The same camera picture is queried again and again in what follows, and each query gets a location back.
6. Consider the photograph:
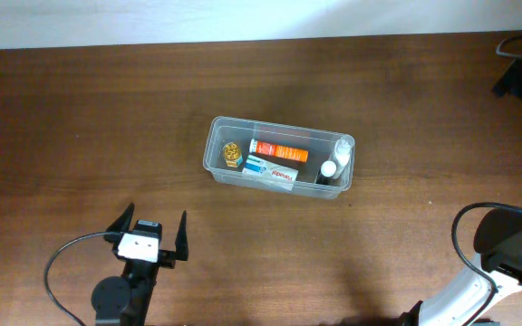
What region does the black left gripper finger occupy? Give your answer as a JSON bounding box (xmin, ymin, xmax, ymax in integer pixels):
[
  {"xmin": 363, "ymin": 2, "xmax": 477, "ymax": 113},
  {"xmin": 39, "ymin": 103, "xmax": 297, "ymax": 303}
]
[
  {"xmin": 175, "ymin": 211, "xmax": 189, "ymax": 261},
  {"xmin": 106, "ymin": 203, "xmax": 135, "ymax": 234}
]

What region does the gold lid balm jar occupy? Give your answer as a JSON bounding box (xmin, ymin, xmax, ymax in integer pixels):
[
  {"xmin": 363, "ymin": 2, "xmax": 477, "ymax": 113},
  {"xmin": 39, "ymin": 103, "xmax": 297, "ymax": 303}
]
[{"xmin": 222, "ymin": 142, "xmax": 243, "ymax": 168}]

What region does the white Panadol medicine box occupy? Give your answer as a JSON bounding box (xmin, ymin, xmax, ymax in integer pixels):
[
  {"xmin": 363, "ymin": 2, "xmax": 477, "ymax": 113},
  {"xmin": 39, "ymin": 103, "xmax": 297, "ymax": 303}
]
[{"xmin": 242, "ymin": 155, "xmax": 298, "ymax": 191}]

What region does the orange tablet tube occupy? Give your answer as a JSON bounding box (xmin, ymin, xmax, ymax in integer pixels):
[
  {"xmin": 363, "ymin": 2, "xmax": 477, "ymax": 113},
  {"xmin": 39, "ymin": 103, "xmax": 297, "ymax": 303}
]
[{"xmin": 249, "ymin": 139, "xmax": 309, "ymax": 163}]

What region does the dark bottle white cap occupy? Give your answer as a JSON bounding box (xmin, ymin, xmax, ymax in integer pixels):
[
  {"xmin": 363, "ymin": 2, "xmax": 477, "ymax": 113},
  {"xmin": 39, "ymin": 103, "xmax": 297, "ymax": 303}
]
[{"xmin": 315, "ymin": 160, "xmax": 337, "ymax": 186}]

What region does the clear plastic container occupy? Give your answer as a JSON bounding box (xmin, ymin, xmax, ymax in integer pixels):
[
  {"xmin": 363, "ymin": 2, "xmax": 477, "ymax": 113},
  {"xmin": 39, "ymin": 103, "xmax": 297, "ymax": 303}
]
[{"xmin": 203, "ymin": 116, "xmax": 355, "ymax": 199}]

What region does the white spray bottle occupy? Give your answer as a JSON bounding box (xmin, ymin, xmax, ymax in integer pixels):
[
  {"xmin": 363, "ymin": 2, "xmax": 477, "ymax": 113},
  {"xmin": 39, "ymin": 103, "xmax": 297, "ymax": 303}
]
[{"xmin": 331, "ymin": 135, "xmax": 354, "ymax": 179}]

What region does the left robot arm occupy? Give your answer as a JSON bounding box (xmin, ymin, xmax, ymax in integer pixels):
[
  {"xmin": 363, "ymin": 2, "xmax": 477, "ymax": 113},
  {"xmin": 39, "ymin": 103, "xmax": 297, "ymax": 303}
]
[{"xmin": 91, "ymin": 204, "xmax": 189, "ymax": 325}]

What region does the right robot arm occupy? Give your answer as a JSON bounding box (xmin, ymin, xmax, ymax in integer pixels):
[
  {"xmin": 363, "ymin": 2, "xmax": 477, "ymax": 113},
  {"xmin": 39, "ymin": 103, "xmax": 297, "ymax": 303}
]
[{"xmin": 398, "ymin": 202, "xmax": 522, "ymax": 326}]

